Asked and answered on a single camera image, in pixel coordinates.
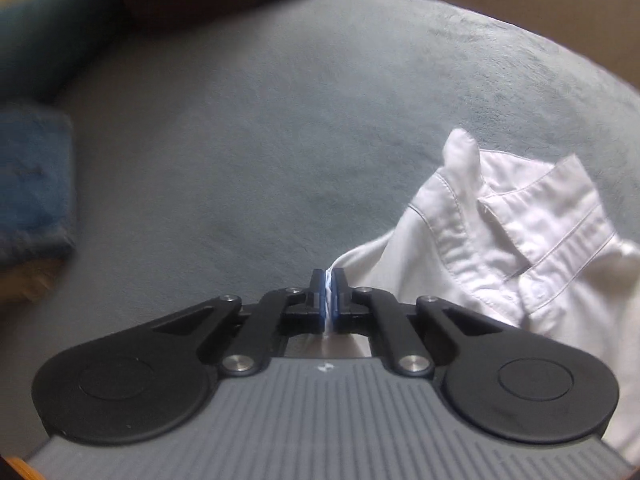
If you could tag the grey bed blanket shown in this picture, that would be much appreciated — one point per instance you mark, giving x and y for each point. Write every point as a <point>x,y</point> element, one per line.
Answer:
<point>250,135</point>

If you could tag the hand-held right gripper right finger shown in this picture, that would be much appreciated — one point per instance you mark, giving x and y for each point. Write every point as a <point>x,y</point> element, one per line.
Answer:
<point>338,297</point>

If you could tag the folded blue jeans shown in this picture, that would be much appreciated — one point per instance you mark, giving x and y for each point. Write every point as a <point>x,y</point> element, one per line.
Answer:
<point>32,185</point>

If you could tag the white shirt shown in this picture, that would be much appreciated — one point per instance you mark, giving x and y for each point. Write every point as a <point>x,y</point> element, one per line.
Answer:
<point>500,240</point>

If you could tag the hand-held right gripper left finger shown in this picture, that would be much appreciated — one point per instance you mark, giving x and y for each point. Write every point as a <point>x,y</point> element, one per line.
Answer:
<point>316,297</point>

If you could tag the blue pillow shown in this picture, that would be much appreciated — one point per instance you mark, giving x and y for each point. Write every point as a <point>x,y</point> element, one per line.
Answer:
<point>45,45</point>

